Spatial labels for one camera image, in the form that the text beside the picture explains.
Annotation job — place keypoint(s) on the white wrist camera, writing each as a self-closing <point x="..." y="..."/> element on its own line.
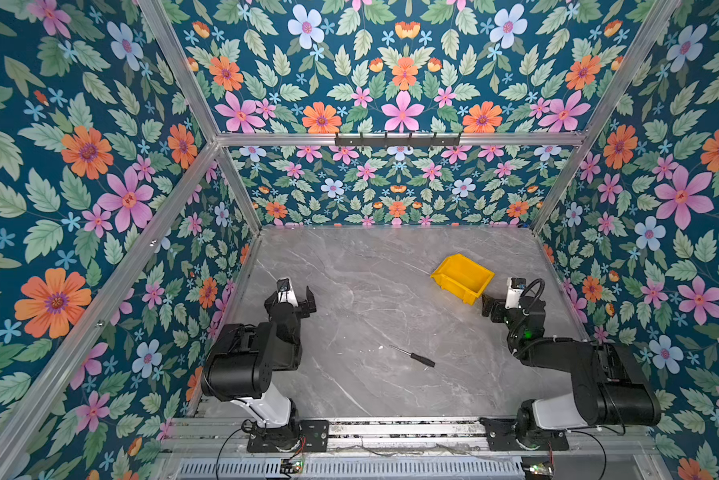
<point x="285" y="292"/>
<point x="515" y="288"/>

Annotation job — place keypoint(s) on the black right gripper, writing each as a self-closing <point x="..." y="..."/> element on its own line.
<point x="502" y="309"/>

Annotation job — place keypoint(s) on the black handled screwdriver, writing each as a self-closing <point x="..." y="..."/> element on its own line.
<point x="416" y="357"/>

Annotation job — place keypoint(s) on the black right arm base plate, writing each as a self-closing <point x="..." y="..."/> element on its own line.
<point x="510" y="434"/>

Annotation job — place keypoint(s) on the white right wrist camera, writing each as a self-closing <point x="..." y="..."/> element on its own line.
<point x="515" y="288"/>

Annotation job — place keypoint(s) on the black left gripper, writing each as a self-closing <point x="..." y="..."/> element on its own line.
<point x="293" y="306"/>

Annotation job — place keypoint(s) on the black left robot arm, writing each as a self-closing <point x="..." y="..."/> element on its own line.
<point x="240" y="366"/>

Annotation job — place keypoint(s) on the aluminium front mounting rail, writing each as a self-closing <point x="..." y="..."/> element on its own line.
<point x="386" y="436"/>

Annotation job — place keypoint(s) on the yellow plastic bin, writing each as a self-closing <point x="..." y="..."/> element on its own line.
<point x="462" y="277"/>

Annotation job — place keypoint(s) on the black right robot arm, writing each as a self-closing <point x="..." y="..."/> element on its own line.
<point x="608" y="388"/>

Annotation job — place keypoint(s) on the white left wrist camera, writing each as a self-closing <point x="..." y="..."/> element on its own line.
<point x="285" y="292"/>

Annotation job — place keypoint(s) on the white slotted cable duct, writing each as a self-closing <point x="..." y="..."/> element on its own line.
<point x="352" y="468"/>

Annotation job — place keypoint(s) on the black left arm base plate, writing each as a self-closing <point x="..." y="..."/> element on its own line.
<point x="298" y="436"/>

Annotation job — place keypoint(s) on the black hook rail bracket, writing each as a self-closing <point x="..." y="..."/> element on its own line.
<point x="414" y="140"/>

